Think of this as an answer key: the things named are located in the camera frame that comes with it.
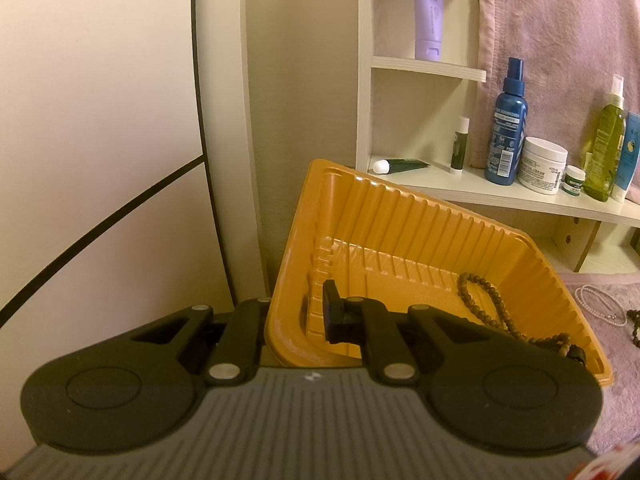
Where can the blue white tube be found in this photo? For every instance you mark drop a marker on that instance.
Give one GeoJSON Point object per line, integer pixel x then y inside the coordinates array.
{"type": "Point", "coordinates": [629, 160]}

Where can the purple tube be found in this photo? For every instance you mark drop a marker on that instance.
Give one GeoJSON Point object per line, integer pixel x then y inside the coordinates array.
{"type": "Point", "coordinates": [429, 10]}

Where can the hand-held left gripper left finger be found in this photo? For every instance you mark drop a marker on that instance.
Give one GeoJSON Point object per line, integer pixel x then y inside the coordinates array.
{"type": "Point", "coordinates": [245, 330]}

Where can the orange plastic tray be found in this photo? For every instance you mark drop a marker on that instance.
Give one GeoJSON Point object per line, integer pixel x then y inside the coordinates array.
{"type": "Point", "coordinates": [400, 230]}

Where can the dark green tube white cap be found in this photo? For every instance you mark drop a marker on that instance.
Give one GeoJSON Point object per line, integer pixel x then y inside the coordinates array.
{"type": "Point", "coordinates": [405, 165]}

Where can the blue spray bottle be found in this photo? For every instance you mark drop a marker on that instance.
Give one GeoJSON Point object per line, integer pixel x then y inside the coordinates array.
{"type": "Point", "coordinates": [506, 130]}

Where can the small green white jar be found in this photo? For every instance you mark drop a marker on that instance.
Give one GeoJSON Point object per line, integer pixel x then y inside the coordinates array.
{"type": "Point", "coordinates": [573, 181]}

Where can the green lip balm stick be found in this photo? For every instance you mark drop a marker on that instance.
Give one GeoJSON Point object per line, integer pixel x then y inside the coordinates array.
{"type": "Point", "coordinates": [459, 147]}

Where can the green spray bottle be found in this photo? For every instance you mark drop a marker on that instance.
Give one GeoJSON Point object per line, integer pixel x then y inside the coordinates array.
{"type": "Point", "coordinates": [604, 155]}

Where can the pink fleece blanket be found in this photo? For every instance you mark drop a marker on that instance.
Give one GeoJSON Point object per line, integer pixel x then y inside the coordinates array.
{"type": "Point", "coordinates": [560, 20]}

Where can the white cream jar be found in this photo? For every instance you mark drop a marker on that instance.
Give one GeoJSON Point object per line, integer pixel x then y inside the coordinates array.
{"type": "Point", "coordinates": [542, 167]}

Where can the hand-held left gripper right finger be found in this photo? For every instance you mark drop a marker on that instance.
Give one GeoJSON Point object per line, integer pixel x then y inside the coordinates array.
{"type": "Point", "coordinates": [331, 310]}

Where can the cream shelf unit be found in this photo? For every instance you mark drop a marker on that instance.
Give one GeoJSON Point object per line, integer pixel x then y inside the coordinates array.
{"type": "Point", "coordinates": [450, 187]}

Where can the red white cloth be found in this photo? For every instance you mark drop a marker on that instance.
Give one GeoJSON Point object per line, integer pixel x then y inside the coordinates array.
{"type": "Point", "coordinates": [605, 462]}

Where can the pink fleece mat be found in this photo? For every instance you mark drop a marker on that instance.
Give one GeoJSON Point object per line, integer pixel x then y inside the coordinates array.
{"type": "Point", "coordinates": [622, 385]}

